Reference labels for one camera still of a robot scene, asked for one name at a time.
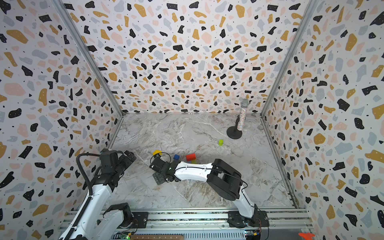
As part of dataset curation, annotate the red block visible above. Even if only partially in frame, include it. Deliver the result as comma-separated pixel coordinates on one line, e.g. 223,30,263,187
186,154,196,162

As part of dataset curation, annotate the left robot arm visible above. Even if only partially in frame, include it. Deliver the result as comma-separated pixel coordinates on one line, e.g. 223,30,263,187
59,149,137,240

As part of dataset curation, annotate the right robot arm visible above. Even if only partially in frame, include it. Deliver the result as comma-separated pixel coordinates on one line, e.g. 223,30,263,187
150,155,270,229

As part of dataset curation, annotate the yellow half-round block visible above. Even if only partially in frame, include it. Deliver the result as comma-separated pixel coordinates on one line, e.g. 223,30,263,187
153,150,163,156

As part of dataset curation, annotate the wooden strip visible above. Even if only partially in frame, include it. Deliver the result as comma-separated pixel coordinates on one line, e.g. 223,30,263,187
131,235,184,240

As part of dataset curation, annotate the glitter microphone on stand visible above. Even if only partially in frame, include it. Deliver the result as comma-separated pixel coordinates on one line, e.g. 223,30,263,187
227,99,250,140

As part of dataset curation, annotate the aluminium mounting rail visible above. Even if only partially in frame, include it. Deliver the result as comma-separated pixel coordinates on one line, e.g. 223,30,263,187
59,209,315,240

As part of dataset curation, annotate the red clamp handle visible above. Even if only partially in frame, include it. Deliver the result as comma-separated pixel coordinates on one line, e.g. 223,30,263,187
298,233,316,240

